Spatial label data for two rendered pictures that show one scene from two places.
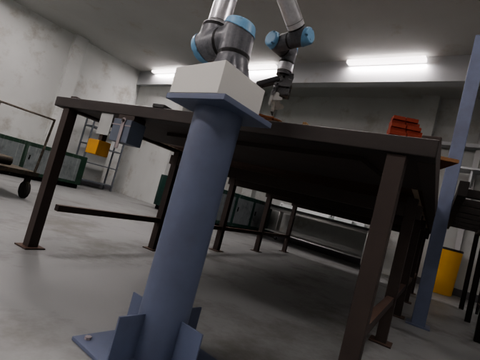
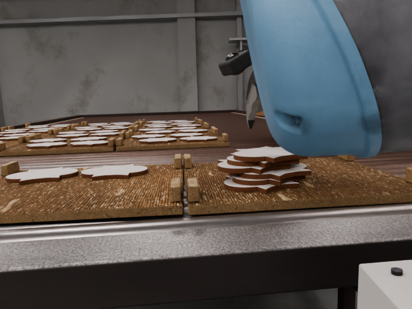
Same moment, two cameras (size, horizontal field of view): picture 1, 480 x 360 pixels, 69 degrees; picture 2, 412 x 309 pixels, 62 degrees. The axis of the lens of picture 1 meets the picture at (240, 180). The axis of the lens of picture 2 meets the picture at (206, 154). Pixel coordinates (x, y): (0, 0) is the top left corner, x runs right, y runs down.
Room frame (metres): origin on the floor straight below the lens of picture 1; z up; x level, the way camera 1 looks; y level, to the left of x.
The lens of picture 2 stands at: (1.21, 0.42, 1.09)
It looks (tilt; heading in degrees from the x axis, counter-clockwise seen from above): 9 degrees down; 323
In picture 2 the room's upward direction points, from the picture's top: 2 degrees counter-clockwise
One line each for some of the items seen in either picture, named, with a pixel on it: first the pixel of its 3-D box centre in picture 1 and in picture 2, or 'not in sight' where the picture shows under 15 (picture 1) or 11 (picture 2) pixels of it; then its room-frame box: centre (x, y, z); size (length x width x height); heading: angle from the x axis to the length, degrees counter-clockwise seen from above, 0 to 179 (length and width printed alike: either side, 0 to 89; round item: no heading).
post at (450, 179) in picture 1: (451, 177); not in sight; (2.77, -1.64, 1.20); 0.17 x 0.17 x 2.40; 59
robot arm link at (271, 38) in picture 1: (280, 42); not in sight; (1.56, -0.02, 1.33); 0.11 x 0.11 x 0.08; 47
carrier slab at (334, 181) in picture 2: not in sight; (284, 178); (1.67, -0.12, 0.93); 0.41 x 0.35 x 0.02; 58
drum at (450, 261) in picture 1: (442, 269); not in sight; (5.61, -3.51, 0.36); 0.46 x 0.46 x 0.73
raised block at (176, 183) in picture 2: not in sight; (176, 189); (1.67, 0.14, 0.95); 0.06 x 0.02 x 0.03; 147
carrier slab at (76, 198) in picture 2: not in sight; (79, 187); (1.89, 0.23, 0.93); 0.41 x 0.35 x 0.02; 57
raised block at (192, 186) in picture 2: not in sight; (192, 189); (1.66, 0.12, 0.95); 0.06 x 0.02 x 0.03; 148
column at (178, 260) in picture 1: (187, 229); not in sight; (1.20, 0.13, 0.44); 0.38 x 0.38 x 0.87; 52
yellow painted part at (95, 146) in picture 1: (102, 133); not in sight; (1.89, 0.79, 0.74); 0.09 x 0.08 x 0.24; 59
